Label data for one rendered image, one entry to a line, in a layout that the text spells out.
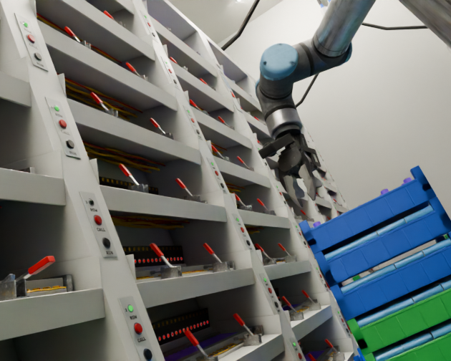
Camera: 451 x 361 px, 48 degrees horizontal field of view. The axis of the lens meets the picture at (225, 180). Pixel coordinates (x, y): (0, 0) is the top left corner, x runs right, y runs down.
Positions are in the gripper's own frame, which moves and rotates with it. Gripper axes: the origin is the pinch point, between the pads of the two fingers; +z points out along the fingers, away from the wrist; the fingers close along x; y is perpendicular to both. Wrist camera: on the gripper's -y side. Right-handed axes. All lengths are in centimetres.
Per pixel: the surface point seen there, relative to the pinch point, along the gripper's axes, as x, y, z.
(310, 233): -0.6, -3.3, 9.7
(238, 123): 55, 57, -73
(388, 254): -12.7, 5.3, 19.4
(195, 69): 58, 41, -100
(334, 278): -1.2, -0.5, 20.8
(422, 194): -23.7, 9.0, 9.4
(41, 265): -4, -71, 22
